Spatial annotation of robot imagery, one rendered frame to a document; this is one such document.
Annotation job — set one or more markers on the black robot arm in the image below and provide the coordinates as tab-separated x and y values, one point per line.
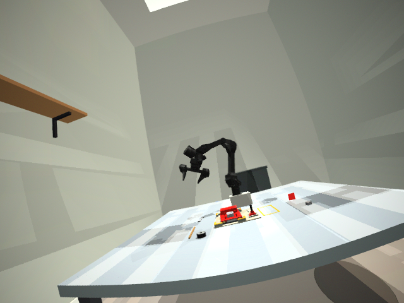
231	146

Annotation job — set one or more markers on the small black toy tyre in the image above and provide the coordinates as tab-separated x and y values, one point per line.
201	234

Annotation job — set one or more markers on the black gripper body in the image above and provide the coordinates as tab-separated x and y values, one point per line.
195	168

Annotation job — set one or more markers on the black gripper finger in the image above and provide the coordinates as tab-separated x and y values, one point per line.
202	176
183	173

